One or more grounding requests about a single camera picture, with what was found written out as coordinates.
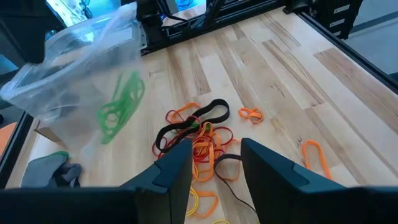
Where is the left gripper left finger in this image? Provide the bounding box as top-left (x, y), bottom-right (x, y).
top-left (119, 138), bottom-right (193, 224)

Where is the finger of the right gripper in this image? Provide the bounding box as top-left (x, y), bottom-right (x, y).
top-left (0, 19), bottom-right (47, 65)

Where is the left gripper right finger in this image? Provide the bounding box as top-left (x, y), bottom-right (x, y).
top-left (240, 138), bottom-right (346, 224)

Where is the clear plastic zip bag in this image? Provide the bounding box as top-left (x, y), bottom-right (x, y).
top-left (0, 2), bottom-right (147, 162)

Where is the long orange rubber band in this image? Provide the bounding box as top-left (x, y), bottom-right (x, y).
top-left (301, 139), bottom-right (333, 181)

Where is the small looped orange rubber band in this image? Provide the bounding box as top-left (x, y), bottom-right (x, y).
top-left (238, 106), bottom-right (265, 125)

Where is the brown cardboard box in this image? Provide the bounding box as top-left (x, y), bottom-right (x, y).
top-left (34, 120), bottom-right (67, 147)

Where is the dark grey work glove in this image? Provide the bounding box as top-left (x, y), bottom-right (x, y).
top-left (51, 163), bottom-right (83, 189)

